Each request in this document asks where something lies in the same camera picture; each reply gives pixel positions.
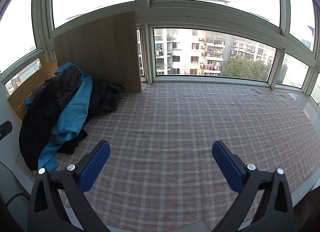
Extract green trees outside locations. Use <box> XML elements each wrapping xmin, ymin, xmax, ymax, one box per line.
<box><xmin>221</xmin><ymin>56</ymin><xmax>272</xmax><ymax>81</ymax></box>

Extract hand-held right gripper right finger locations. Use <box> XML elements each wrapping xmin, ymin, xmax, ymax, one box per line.
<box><xmin>212</xmin><ymin>140</ymin><xmax>295</xmax><ymax>232</ymax></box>

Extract pink plaid blanket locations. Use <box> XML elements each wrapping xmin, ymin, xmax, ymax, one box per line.
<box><xmin>15</xmin><ymin>82</ymin><xmax>317</xmax><ymax>227</ymax></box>

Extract light wooden board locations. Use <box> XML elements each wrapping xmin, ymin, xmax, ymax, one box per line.
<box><xmin>53</xmin><ymin>11</ymin><xmax>142</xmax><ymax>93</ymax></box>

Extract apartment buildings outside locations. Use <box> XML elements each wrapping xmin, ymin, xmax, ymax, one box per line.
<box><xmin>154</xmin><ymin>28</ymin><xmax>277</xmax><ymax>76</ymax></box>

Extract black cable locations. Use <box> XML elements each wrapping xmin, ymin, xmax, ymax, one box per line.
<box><xmin>4</xmin><ymin>193</ymin><xmax>32</xmax><ymax>209</ymax></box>

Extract navy garment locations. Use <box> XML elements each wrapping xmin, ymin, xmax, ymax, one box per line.
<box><xmin>19</xmin><ymin>77</ymin><xmax>88</xmax><ymax>171</ymax></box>

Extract blue striped jacket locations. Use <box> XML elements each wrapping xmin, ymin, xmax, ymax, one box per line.
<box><xmin>24</xmin><ymin>62</ymin><xmax>93</xmax><ymax>171</ymax></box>

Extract black wall device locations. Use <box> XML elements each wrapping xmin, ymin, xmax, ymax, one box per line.
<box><xmin>0</xmin><ymin>120</ymin><xmax>13</xmax><ymax>140</ymax></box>

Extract pine slat panel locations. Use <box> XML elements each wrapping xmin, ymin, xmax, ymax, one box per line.
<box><xmin>7</xmin><ymin>52</ymin><xmax>59</xmax><ymax>122</ymax></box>

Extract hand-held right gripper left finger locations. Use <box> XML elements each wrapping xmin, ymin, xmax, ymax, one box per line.
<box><xmin>27</xmin><ymin>140</ymin><xmax>111</xmax><ymax>232</ymax></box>

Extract black garment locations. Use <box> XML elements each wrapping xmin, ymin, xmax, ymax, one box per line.
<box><xmin>87</xmin><ymin>79</ymin><xmax>125</xmax><ymax>113</ymax></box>

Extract white window frame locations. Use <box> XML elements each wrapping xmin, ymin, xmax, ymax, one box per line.
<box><xmin>0</xmin><ymin>0</ymin><xmax>320</xmax><ymax>112</ymax></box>

